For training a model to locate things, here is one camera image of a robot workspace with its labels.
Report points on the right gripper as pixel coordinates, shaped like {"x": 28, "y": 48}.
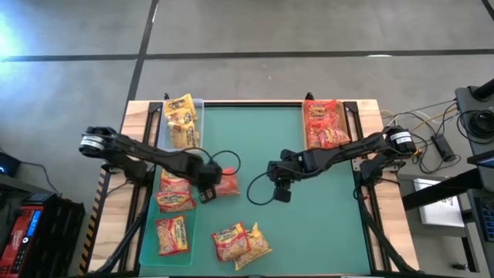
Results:
{"x": 287, "y": 166}

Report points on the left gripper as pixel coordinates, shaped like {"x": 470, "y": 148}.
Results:
{"x": 208, "y": 173}

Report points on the red beef ramen pack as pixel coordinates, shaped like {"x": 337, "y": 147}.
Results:
{"x": 175, "y": 201}
{"x": 171, "y": 235}
{"x": 173, "y": 183}
{"x": 231, "y": 242}

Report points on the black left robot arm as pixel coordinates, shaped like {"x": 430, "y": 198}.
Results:
{"x": 154, "y": 156}

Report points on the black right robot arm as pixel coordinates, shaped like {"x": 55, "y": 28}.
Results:
{"x": 347, "y": 148}

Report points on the clear plastic bin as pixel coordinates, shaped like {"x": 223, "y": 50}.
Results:
{"x": 163, "y": 139}

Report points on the tan plastic bin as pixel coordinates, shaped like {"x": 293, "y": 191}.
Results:
{"x": 341, "y": 112}

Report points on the green plastic bin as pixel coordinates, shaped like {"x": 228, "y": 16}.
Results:
{"x": 148, "y": 247}

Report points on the yellow black hazard tape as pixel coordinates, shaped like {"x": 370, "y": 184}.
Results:
{"x": 86, "y": 247}

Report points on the black power brick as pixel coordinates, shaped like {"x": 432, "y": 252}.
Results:
{"x": 444, "y": 147}

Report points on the white paper sheet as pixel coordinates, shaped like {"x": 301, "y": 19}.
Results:
{"x": 440, "y": 212}

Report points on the black plastic crate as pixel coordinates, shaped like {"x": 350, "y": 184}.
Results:
{"x": 54, "y": 231}

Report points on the grey desk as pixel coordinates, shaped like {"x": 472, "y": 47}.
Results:
{"x": 465, "y": 100}

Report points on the black device with blue light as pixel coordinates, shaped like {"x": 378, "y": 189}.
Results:
{"x": 7, "y": 164}

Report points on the red equipment case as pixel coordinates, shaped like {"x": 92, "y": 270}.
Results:
{"x": 15, "y": 239}

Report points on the black keyboard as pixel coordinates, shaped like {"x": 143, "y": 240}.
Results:
{"x": 488, "y": 220}

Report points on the black pole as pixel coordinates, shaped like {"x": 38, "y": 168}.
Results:
{"x": 484, "y": 89}

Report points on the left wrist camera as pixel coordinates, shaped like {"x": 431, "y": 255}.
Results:
{"x": 207, "y": 195}

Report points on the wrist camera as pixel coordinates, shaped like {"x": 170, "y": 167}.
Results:
{"x": 282, "y": 195}
{"x": 207, "y": 195}

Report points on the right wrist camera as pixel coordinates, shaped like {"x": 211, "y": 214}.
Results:
{"x": 282, "y": 195}

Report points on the black aluminium table frame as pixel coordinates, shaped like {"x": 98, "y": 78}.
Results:
{"x": 251, "y": 104}

